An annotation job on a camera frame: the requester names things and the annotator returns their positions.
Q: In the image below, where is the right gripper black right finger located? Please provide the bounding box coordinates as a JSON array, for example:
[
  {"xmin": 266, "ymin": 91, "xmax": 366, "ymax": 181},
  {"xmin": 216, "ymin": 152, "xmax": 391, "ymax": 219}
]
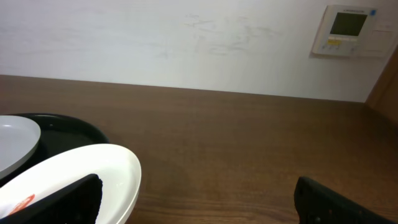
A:
[{"xmin": 294, "ymin": 177, "xmax": 394, "ymax": 224}]

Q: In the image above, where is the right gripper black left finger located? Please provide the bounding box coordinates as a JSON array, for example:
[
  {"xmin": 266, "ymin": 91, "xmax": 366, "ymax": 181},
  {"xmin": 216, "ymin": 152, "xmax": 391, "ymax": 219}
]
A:
[{"xmin": 1, "ymin": 174, "xmax": 103, "ymax": 224}]

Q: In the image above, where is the white plate with orange stain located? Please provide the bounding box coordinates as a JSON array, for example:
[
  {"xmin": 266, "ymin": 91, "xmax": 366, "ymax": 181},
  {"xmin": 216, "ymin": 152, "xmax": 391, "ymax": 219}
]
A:
[{"xmin": 1, "ymin": 144, "xmax": 142, "ymax": 223}]

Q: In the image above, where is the round black tray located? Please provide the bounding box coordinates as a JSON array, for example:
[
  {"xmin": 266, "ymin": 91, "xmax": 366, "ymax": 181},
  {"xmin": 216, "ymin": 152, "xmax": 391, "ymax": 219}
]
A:
[{"xmin": 1, "ymin": 113, "xmax": 109, "ymax": 186}]

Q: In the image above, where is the wall control panel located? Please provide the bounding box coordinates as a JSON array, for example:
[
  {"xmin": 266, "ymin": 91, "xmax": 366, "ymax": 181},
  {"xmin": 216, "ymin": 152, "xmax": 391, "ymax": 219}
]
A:
[{"xmin": 312, "ymin": 4, "xmax": 377, "ymax": 57}]

